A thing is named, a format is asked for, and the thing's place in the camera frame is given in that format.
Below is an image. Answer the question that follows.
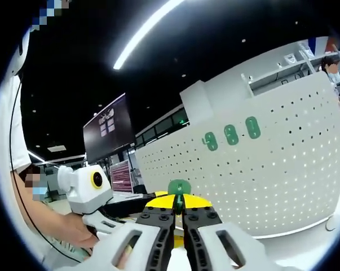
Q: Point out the open laptop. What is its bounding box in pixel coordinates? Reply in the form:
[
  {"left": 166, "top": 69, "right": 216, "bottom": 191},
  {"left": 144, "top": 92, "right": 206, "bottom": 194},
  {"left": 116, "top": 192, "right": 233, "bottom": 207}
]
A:
[{"left": 109, "top": 159, "right": 144, "bottom": 200}]

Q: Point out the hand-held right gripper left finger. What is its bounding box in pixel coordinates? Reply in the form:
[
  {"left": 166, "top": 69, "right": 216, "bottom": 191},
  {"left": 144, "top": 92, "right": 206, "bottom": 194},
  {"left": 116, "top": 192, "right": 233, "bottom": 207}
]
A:
[{"left": 78, "top": 194, "right": 176, "bottom": 271}]

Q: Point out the ceiling light strip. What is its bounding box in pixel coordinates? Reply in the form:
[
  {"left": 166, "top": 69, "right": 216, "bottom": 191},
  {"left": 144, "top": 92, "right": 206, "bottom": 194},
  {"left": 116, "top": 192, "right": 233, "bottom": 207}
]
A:
[{"left": 112, "top": 0, "right": 185, "bottom": 71}]

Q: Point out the white metal shelving rack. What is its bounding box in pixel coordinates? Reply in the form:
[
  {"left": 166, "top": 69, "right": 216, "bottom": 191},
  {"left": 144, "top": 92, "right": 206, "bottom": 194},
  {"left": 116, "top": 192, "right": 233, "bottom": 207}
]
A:
[{"left": 241, "top": 42, "right": 340, "bottom": 98}]

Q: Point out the person's left hand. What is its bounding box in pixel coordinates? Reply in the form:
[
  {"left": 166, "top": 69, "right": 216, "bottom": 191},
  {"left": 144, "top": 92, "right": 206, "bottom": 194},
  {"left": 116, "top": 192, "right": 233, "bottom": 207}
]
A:
[{"left": 50, "top": 210, "right": 100, "bottom": 251}]

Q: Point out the green hook assembly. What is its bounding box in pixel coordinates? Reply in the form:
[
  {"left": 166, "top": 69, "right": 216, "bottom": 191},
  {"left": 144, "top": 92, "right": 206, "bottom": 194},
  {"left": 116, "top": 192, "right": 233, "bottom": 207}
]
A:
[
  {"left": 167, "top": 179, "right": 192, "bottom": 215},
  {"left": 245, "top": 116, "right": 261, "bottom": 140},
  {"left": 201, "top": 130, "right": 218, "bottom": 151},
  {"left": 224, "top": 125, "right": 239, "bottom": 147}
]

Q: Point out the person's right hand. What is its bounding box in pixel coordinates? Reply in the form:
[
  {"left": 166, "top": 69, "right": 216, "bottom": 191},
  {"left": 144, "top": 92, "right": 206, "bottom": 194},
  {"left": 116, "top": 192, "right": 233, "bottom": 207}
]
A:
[{"left": 115, "top": 242, "right": 135, "bottom": 269}]

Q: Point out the white perforated mounting plate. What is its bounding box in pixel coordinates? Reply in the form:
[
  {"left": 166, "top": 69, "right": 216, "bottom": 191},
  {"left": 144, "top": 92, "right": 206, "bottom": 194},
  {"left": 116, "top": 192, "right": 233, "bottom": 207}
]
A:
[{"left": 135, "top": 71, "right": 340, "bottom": 240}]

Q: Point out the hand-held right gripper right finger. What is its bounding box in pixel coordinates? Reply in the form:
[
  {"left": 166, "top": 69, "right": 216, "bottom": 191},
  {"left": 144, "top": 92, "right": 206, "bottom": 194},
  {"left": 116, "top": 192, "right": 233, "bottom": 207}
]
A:
[{"left": 181, "top": 194, "right": 275, "bottom": 271}]

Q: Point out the black cable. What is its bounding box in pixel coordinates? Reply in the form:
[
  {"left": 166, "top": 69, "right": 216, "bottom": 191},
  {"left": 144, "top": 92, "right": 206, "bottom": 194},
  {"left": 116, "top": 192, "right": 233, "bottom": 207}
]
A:
[{"left": 9, "top": 70, "right": 85, "bottom": 262}]

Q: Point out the large dark wall screen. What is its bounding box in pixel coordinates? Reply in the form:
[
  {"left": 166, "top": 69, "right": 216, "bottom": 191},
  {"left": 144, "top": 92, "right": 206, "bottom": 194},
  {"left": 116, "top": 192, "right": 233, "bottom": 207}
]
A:
[{"left": 82, "top": 92, "right": 136, "bottom": 165}]

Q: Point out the ceiling air vent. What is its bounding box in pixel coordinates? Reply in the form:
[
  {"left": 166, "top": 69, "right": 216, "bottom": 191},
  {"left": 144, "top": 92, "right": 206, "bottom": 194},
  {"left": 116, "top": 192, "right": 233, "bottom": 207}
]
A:
[{"left": 46, "top": 144, "right": 67, "bottom": 153}]

